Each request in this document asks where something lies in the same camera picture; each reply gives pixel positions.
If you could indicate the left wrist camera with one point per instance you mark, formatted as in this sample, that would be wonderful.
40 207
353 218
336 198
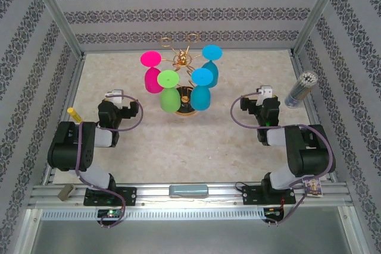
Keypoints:
116 92

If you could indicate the small circuit board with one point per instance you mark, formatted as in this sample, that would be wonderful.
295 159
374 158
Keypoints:
272 212
111 213

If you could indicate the pink wine glass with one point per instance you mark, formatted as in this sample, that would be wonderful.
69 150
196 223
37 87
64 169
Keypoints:
151 81

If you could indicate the blue playing card box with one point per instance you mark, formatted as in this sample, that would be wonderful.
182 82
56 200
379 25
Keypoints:
312 187

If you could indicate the grey-blue oblong case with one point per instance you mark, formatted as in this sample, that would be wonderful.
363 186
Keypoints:
187 191

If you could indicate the aluminium frame post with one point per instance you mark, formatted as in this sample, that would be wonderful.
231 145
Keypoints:
320 13
56 13

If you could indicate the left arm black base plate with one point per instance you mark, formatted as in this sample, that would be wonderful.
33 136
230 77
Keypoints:
128 194

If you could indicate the blue wine glass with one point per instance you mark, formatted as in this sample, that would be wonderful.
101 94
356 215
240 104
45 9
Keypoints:
201 97
212 53

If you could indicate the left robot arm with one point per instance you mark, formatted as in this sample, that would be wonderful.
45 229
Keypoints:
68 147

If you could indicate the yellow marker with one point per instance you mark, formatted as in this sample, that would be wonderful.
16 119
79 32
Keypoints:
73 113

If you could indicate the aluminium mounting rail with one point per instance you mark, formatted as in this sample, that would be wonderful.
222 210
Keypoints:
223 194

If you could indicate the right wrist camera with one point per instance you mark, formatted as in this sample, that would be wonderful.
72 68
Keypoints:
266 90

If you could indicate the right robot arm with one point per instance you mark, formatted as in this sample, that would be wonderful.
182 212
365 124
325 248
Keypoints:
312 153

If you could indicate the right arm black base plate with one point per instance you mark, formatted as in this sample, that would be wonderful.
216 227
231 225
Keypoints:
253 196

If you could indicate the clear tube of pencils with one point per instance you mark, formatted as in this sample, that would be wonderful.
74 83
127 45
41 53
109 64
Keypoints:
299 92

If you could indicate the green wine glass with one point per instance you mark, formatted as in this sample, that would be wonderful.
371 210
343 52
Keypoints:
169 100

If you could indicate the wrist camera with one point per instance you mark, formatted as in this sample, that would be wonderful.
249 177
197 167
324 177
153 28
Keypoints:
266 90
116 92

